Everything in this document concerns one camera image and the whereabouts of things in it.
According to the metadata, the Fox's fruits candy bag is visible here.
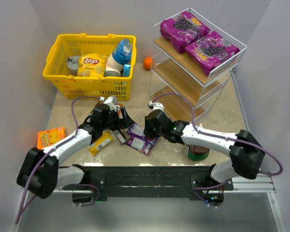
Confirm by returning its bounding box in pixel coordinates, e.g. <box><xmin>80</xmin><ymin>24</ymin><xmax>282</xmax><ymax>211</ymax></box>
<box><xmin>115</xmin><ymin>104</ymin><xmax>123</xmax><ymax>119</ymax></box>

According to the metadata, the dark purple candy bag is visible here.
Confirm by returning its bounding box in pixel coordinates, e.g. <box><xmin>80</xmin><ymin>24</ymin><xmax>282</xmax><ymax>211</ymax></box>
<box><xmin>126</xmin><ymin>123</ymin><xmax>158</xmax><ymax>156</ymax></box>

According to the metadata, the purple grape candy bag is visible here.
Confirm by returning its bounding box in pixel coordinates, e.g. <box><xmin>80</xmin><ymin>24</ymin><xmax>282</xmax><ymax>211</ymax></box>
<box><xmin>185</xmin><ymin>31</ymin><xmax>240</xmax><ymax>76</ymax></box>
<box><xmin>160</xmin><ymin>11</ymin><xmax>210</xmax><ymax>53</ymax></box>

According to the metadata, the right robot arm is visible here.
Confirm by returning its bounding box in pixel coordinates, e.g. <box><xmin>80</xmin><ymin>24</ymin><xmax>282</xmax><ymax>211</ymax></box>
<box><xmin>144</xmin><ymin>110</ymin><xmax>265</xmax><ymax>183</ymax></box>

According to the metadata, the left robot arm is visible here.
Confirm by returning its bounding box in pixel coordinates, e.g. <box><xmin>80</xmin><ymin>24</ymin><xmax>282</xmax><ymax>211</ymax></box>
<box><xmin>16</xmin><ymin>104</ymin><xmax>134</xmax><ymax>199</ymax></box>

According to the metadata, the brown chocolate bar wrapper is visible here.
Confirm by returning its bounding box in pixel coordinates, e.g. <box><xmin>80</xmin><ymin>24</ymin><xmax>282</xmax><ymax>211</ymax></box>
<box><xmin>113</xmin><ymin>129</ymin><xmax>131</xmax><ymax>145</ymax></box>

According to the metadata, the green brown tin can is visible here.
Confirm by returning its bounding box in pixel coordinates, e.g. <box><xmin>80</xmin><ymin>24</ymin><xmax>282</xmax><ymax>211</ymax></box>
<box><xmin>185</xmin><ymin>145</ymin><xmax>210</xmax><ymax>161</ymax></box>

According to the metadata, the teal foil box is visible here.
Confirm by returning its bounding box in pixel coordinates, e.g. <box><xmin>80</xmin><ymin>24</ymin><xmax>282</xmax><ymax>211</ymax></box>
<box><xmin>122</xmin><ymin>64</ymin><xmax>131</xmax><ymax>77</ymax></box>

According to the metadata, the yellow Lays chips bag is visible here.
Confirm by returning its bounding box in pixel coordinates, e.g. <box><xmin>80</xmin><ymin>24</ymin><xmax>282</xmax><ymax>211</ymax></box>
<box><xmin>77</xmin><ymin>53</ymin><xmax>108</xmax><ymax>78</ymax></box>

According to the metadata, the orange snack box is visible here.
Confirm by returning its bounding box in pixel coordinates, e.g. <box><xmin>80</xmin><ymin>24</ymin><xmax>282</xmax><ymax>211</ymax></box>
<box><xmin>37</xmin><ymin>127</ymin><xmax>66</xmax><ymax>149</ymax></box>

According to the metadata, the orange fruit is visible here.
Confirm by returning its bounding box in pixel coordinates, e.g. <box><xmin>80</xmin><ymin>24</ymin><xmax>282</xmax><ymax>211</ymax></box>
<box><xmin>143</xmin><ymin>57</ymin><xmax>155</xmax><ymax>70</ymax></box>

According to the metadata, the grey crumpled paper cups pack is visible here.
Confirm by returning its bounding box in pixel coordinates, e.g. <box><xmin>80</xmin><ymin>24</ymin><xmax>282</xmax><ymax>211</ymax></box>
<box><xmin>67</xmin><ymin>56</ymin><xmax>80</xmax><ymax>76</ymax></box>

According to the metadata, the blue white wrapped roll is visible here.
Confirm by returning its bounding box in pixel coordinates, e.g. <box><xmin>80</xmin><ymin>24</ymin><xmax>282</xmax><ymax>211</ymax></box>
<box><xmin>104</xmin><ymin>39</ymin><xmax>133</xmax><ymax>77</ymax></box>

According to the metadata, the yellow plastic shopping basket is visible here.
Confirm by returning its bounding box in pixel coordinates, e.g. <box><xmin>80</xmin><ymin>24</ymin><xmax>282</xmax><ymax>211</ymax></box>
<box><xmin>43</xmin><ymin>33</ymin><xmax>137</xmax><ymax>101</ymax></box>

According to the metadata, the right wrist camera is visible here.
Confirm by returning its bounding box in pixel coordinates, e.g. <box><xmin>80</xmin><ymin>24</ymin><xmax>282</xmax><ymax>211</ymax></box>
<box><xmin>148</xmin><ymin>101</ymin><xmax>164</xmax><ymax>113</ymax></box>

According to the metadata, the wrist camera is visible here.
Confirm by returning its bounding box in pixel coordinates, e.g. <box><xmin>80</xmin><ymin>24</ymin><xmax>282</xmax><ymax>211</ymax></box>
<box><xmin>148</xmin><ymin>101</ymin><xmax>164</xmax><ymax>113</ymax></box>
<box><xmin>98</xmin><ymin>95</ymin><xmax>120</xmax><ymax>112</ymax></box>

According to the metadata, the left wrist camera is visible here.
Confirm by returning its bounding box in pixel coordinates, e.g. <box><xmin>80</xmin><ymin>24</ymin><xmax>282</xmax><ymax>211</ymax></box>
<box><xmin>98</xmin><ymin>95</ymin><xmax>120</xmax><ymax>112</ymax></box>

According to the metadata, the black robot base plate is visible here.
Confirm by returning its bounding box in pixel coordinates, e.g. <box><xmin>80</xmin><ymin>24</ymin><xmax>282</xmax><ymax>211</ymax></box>
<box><xmin>63</xmin><ymin>166</ymin><xmax>233</xmax><ymax>203</ymax></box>

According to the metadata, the white wire wooden shelf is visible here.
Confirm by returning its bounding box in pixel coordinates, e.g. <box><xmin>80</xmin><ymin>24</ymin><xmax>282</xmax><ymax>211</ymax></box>
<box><xmin>149</xmin><ymin>8</ymin><xmax>247</xmax><ymax>122</ymax></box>

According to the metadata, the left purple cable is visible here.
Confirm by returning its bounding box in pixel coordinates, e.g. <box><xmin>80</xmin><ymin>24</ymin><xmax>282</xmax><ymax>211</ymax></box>
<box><xmin>15</xmin><ymin>96</ymin><xmax>104</xmax><ymax>225</ymax></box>

